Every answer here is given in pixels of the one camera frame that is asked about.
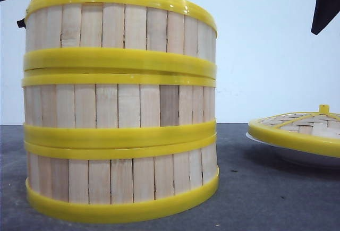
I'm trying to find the bamboo steamer lid yellow rim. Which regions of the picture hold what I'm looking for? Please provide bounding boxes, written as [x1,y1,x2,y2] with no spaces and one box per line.
[246,104,339,158]

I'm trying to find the side bamboo steamer basket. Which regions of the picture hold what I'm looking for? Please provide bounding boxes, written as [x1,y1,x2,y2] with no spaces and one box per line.
[22,0,217,87]

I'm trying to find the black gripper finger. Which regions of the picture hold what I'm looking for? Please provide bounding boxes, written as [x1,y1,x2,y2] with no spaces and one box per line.
[311,0,339,35]

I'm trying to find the white plate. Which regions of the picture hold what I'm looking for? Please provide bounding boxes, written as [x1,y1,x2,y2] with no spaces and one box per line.
[246,132,339,169]

